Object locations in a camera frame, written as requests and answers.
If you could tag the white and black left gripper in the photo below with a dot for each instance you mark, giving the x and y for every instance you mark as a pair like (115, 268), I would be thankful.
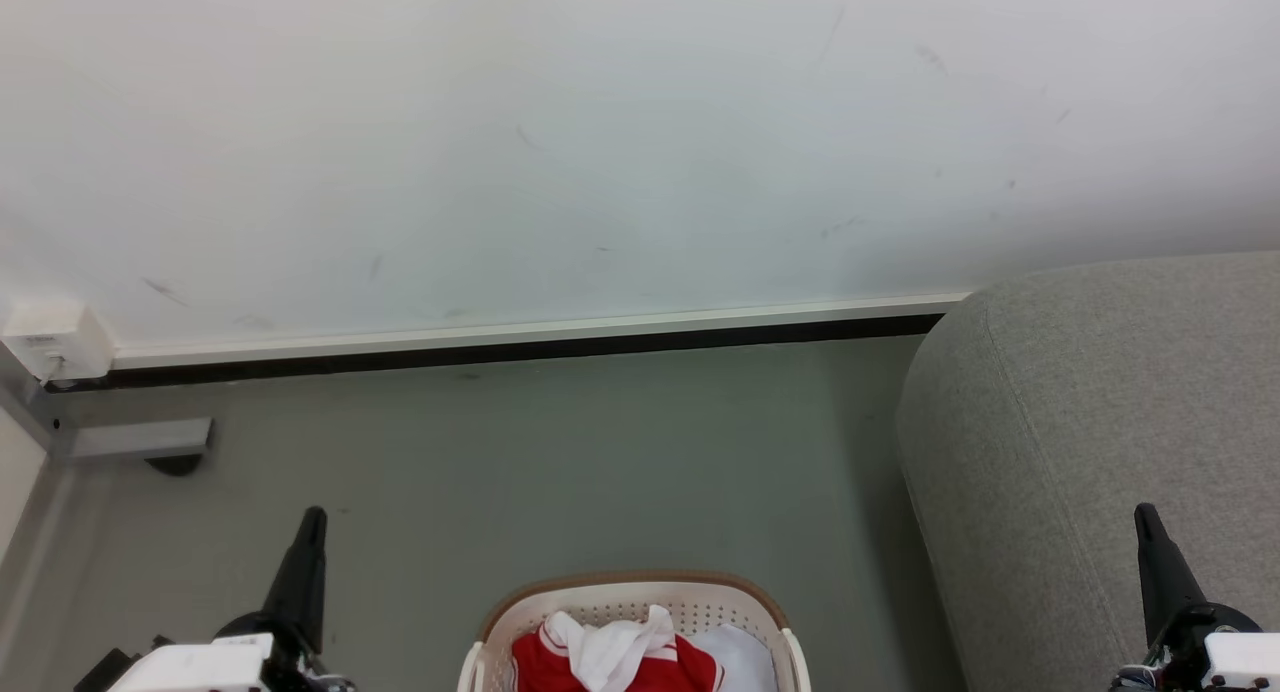
(200, 667)

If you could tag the red garment with white stripe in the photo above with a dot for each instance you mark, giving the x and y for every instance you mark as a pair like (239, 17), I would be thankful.
(540, 667)

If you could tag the black caster wheel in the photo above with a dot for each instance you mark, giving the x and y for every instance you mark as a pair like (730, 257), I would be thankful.
(175, 465)

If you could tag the white wall socket box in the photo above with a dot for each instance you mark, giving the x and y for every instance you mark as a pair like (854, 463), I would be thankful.
(60, 337)

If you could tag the beige partition panel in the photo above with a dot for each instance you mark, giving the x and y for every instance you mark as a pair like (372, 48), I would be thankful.
(18, 482)

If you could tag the pale white garment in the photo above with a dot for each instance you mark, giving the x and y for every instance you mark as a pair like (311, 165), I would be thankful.
(745, 657)

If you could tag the grey fabric sofa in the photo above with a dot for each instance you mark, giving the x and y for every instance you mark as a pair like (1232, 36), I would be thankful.
(1090, 422)

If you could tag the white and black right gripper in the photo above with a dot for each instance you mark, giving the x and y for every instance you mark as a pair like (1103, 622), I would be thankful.
(1235, 662)

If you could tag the white and black baseboard strip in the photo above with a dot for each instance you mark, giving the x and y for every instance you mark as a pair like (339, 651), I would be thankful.
(500, 340)

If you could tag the cream perforated laundry basket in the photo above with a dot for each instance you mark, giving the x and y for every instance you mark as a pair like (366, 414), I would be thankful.
(620, 594)

